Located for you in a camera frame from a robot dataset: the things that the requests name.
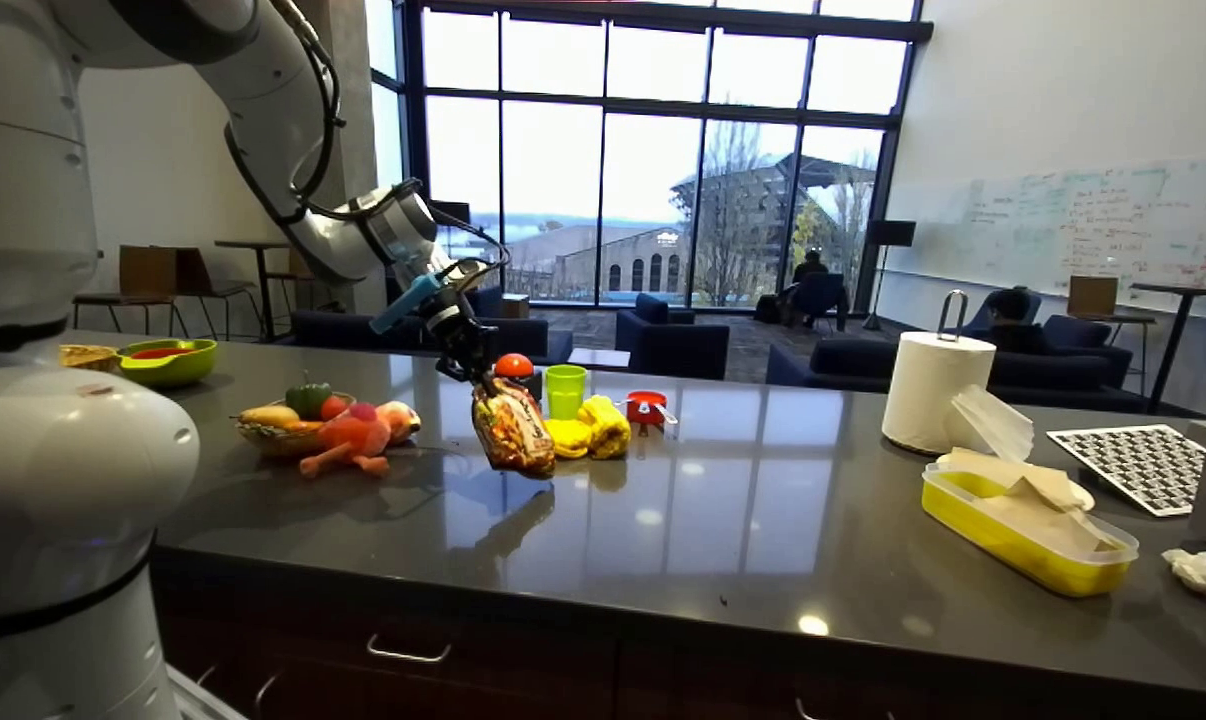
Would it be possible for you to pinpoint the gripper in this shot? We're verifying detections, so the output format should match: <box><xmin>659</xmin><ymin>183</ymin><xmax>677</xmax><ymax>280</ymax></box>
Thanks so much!
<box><xmin>421</xmin><ymin>286</ymin><xmax>505</xmax><ymax>394</ymax></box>

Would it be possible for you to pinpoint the orange snack packet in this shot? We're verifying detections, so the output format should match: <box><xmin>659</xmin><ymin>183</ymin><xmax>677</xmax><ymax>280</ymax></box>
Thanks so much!
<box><xmin>470</xmin><ymin>378</ymin><xmax>558</xmax><ymax>480</ymax></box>

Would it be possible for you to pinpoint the dark blue sofa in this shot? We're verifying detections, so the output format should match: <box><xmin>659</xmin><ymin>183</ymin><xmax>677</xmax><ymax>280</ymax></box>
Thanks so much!
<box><xmin>765</xmin><ymin>314</ymin><xmax>1150</xmax><ymax>414</ymax></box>
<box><xmin>290</xmin><ymin>286</ymin><xmax>575</xmax><ymax>367</ymax></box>

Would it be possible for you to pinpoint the green plastic cup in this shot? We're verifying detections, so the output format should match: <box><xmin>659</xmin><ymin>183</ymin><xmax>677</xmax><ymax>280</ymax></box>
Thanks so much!
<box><xmin>544</xmin><ymin>363</ymin><xmax>589</xmax><ymax>422</ymax></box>

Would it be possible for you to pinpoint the orange plush toy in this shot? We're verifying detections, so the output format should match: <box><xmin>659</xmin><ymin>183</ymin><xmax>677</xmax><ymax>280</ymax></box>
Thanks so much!
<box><xmin>298</xmin><ymin>401</ymin><xmax>423</xmax><ymax>479</ymax></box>

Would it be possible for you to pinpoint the low coffee table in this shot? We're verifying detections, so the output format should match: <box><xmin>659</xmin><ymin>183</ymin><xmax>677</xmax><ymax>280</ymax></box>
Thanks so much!
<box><xmin>566</xmin><ymin>346</ymin><xmax>633</xmax><ymax>372</ymax></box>

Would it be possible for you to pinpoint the yellow cloth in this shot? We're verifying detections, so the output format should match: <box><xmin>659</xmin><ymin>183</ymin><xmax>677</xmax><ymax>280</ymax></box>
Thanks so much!
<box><xmin>544</xmin><ymin>394</ymin><xmax>633</xmax><ymax>462</ymax></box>

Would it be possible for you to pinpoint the green toy pepper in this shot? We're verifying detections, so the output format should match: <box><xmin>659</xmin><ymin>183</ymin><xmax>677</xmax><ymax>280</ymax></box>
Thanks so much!
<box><xmin>284</xmin><ymin>378</ymin><xmax>333</xmax><ymax>420</ymax></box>

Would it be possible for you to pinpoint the red measuring cup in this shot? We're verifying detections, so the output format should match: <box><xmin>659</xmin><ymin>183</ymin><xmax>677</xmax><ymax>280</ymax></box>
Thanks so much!
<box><xmin>624</xmin><ymin>389</ymin><xmax>680</xmax><ymax>431</ymax></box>

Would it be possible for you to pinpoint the wicker fruit basket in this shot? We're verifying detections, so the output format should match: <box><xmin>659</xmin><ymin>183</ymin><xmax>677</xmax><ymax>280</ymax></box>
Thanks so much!
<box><xmin>234</xmin><ymin>392</ymin><xmax>357</xmax><ymax>460</ymax></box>

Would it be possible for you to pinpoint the dark blue armchair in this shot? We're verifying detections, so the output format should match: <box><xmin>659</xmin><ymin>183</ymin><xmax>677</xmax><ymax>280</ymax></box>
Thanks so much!
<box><xmin>614</xmin><ymin>292</ymin><xmax>732</xmax><ymax>382</ymax></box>

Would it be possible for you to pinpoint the dark high table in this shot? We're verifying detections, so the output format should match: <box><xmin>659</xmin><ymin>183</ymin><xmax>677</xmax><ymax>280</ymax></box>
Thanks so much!
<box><xmin>1129</xmin><ymin>281</ymin><xmax>1206</xmax><ymax>417</ymax></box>
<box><xmin>212</xmin><ymin>237</ymin><xmax>295</xmax><ymax>342</ymax></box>

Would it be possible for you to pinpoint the window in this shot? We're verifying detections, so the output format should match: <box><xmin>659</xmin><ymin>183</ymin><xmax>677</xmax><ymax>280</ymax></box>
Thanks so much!
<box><xmin>367</xmin><ymin>0</ymin><xmax>935</xmax><ymax>312</ymax></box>

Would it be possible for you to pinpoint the green bowl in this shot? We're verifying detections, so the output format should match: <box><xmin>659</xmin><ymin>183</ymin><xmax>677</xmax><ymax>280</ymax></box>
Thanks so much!
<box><xmin>115</xmin><ymin>337</ymin><xmax>219</xmax><ymax>390</ymax></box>

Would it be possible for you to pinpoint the row of wooden chairs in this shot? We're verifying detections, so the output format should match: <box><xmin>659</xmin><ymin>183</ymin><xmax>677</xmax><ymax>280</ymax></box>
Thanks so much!
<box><xmin>71</xmin><ymin>244</ymin><xmax>265</xmax><ymax>342</ymax></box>

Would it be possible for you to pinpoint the person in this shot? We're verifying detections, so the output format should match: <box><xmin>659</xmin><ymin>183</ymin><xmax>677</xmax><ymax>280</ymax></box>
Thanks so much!
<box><xmin>777</xmin><ymin>249</ymin><xmax>852</xmax><ymax>332</ymax></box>
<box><xmin>963</xmin><ymin>285</ymin><xmax>1046</xmax><ymax>353</ymax></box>

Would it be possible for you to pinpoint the paper towel roll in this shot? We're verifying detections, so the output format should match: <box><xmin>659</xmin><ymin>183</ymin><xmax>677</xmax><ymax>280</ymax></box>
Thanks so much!
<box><xmin>880</xmin><ymin>331</ymin><xmax>998</xmax><ymax>457</ymax></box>

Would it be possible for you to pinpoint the metal paper towel holder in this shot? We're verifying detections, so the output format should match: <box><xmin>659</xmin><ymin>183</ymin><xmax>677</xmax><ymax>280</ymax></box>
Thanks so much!
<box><xmin>937</xmin><ymin>289</ymin><xmax>970</xmax><ymax>344</ymax></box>

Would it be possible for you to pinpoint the clear plastic lid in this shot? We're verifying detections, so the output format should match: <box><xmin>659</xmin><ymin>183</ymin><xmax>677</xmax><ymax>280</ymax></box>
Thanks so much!
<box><xmin>947</xmin><ymin>384</ymin><xmax>1036</xmax><ymax>464</ymax></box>

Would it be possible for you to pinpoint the yellow plastic container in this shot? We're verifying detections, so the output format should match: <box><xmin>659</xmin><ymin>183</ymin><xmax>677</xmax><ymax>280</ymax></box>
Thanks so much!
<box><xmin>920</xmin><ymin>461</ymin><xmax>1141</xmax><ymax>600</ymax></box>

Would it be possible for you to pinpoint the heap of paper napkins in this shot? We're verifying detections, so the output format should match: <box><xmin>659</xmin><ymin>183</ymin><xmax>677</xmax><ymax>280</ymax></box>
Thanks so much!
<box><xmin>937</xmin><ymin>446</ymin><xmax>1125</xmax><ymax>554</ymax></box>

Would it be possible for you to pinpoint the whiteboard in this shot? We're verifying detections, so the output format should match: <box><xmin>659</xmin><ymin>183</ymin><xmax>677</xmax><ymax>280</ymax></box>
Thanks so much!
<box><xmin>882</xmin><ymin>153</ymin><xmax>1206</xmax><ymax>323</ymax></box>

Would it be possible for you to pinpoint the checkerboard calibration board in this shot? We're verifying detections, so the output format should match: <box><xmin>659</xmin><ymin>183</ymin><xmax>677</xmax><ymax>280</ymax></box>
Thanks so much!
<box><xmin>1046</xmin><ymin>423</ymin><xmax>1206</xmax><ymax>519</ymax></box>

